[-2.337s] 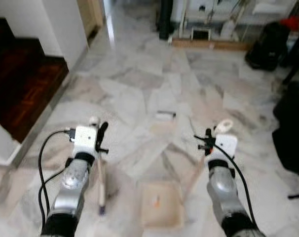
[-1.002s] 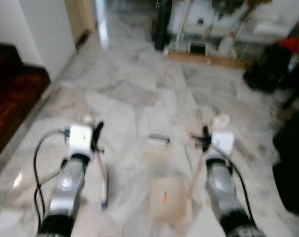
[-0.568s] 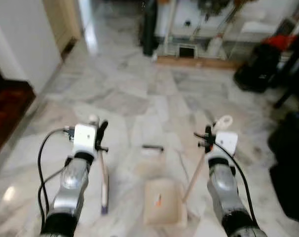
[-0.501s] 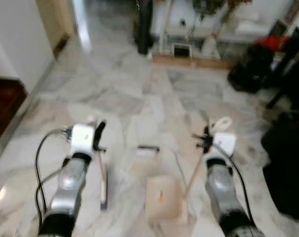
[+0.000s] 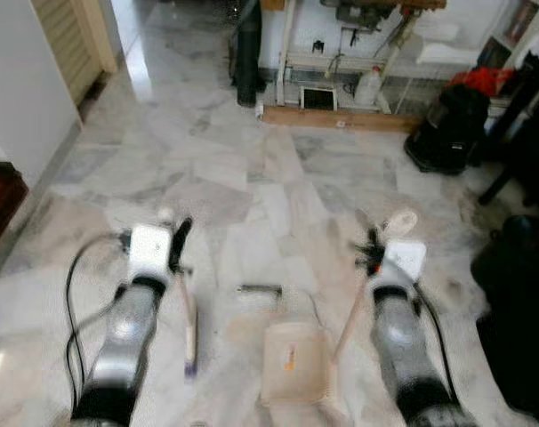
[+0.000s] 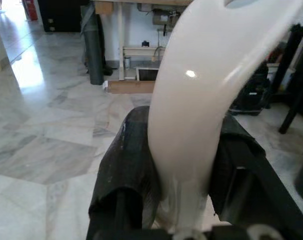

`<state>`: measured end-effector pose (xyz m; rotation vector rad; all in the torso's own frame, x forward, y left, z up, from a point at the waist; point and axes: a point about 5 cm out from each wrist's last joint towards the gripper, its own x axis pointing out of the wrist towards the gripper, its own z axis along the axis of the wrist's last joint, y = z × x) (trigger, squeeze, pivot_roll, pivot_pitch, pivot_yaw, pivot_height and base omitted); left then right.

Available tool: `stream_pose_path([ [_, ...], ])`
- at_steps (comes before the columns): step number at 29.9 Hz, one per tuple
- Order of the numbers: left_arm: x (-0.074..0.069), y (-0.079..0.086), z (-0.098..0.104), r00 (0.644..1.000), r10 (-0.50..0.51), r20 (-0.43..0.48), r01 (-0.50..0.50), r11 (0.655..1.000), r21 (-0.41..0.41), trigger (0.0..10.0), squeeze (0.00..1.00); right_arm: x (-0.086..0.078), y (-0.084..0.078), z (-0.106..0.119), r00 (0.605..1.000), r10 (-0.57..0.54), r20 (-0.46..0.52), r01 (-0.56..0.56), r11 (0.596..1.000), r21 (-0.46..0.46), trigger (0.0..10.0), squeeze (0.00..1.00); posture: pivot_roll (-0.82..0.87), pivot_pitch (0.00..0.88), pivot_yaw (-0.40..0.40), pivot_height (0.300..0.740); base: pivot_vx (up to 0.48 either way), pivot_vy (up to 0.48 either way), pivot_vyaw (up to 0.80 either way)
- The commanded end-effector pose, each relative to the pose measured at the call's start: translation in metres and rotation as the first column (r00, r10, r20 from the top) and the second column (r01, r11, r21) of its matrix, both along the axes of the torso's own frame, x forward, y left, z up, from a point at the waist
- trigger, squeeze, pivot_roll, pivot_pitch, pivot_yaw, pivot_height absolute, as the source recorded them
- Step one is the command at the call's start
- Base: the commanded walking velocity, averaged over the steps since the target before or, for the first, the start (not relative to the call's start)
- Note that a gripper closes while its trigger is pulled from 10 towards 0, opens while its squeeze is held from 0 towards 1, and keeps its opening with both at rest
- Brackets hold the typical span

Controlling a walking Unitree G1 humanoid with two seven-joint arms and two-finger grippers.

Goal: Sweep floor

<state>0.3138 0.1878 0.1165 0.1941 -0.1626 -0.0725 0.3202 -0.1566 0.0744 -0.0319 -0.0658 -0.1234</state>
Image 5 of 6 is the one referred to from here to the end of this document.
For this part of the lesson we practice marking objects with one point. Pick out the cream hand brush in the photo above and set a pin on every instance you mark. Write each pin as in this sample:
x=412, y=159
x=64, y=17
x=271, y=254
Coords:
x=189, y=329

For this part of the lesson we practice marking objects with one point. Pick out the cream plastic dustpan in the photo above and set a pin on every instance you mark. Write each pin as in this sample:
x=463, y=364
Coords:
x=305, y=375

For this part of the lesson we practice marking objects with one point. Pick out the small dark debris strip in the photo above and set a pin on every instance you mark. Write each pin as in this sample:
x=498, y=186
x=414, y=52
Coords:
x=259, y=290

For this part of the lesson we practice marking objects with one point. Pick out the long wooden plank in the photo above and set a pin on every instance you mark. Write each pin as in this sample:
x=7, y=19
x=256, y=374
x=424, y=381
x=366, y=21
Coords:
x=341, y=118

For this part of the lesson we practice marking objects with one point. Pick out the black backpack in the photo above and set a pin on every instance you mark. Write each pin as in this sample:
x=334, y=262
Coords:
x=447, y=129

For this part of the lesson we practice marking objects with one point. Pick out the white plastic bottle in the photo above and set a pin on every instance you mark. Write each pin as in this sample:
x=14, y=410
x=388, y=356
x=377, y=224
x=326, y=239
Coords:
x=368, y=89

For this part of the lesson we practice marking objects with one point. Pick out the white framed vent box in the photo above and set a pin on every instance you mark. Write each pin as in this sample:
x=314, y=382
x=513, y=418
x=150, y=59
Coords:
x=318, y=98

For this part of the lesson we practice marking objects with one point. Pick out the bulky black bag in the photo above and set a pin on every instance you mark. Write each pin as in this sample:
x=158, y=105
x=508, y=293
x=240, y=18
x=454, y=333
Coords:
x=518, y=320

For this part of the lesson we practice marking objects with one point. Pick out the dark wooden furniture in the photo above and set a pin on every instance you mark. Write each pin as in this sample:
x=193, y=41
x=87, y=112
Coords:
x=1, y=209

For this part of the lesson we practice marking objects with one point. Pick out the black upright tube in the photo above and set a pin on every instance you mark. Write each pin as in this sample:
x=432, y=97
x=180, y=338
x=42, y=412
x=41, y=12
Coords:
x=248, y=62

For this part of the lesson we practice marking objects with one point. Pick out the red cloth item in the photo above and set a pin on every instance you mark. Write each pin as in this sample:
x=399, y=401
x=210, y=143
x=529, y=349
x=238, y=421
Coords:
x=483, y=80

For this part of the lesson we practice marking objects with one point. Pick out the louvered wooden door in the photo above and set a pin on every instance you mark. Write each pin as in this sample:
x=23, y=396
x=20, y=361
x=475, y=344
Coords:
x=69, y=44

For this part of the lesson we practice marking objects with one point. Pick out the grey machine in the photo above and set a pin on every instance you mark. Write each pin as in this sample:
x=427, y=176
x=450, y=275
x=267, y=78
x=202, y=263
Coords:
x=358, y=12

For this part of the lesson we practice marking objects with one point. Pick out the white bookshelf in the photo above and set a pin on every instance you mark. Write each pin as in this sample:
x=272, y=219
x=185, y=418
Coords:
x=523, y=20

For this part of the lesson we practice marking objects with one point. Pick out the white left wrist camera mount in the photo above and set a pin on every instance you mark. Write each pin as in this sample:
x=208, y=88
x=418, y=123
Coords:
x=148, y=251

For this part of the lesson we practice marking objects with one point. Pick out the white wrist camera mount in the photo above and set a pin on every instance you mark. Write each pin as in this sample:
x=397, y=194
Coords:
x=148, y=251
x=406, y=258

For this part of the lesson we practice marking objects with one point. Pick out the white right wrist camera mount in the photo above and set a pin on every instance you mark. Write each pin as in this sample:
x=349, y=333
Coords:
x=406, y=258

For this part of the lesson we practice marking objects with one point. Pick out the black table frame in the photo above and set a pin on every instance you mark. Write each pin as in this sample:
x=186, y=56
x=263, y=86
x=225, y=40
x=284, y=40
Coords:
x=518, y=133

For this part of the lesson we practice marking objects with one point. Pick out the white metal rack frame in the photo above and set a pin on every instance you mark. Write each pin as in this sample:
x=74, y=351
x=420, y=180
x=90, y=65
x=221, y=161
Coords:
x=285, y=53

